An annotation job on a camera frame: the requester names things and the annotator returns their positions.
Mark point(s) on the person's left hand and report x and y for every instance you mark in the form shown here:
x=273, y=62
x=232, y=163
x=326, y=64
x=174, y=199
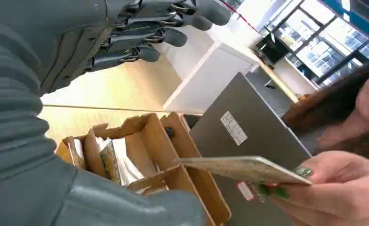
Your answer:
x=343, y=193

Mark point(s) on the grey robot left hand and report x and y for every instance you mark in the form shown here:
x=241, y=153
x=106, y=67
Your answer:
x=63, y=31

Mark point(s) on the patterned beige card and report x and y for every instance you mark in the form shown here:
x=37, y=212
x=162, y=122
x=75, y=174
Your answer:
x=250, y=170

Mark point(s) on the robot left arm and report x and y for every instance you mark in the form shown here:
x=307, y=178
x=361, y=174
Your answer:
x=10, y=109

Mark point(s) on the seated person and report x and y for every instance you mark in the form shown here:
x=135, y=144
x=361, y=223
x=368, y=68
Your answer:
x=359, y=99

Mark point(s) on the grey laptop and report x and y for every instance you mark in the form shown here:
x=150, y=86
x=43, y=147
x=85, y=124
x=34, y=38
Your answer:
x=259, y=103

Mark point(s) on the white card stack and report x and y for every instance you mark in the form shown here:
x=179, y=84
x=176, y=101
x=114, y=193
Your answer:
x=128, y=168
x=77, y=154

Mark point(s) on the white cabinet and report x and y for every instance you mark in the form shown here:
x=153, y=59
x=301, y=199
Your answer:
x=293, y=78

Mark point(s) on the patterned card stack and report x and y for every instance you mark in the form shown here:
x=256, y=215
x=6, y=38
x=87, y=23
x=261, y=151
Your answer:
x=111, y=162

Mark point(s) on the wooden card box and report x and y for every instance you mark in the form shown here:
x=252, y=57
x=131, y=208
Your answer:
x=159, y=146

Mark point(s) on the white desk partition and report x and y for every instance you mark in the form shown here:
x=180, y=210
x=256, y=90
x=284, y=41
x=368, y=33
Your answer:
x=209, y=81

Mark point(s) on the black background equipment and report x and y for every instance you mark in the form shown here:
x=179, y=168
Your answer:
x=270, y=50

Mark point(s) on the red barrier belt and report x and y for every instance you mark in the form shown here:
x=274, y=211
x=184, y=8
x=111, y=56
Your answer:
x=239, y=15

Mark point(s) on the glass window wall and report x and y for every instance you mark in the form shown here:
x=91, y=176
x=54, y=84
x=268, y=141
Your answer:
x=321, y=53

